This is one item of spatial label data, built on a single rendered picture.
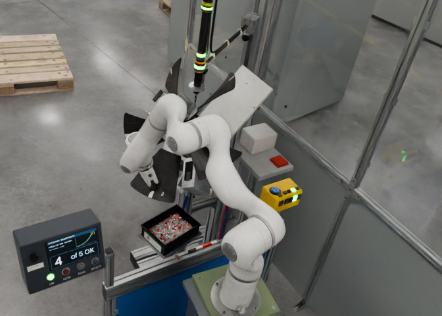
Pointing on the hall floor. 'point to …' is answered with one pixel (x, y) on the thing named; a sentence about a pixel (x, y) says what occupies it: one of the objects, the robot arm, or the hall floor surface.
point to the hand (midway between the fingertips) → (151, 186)
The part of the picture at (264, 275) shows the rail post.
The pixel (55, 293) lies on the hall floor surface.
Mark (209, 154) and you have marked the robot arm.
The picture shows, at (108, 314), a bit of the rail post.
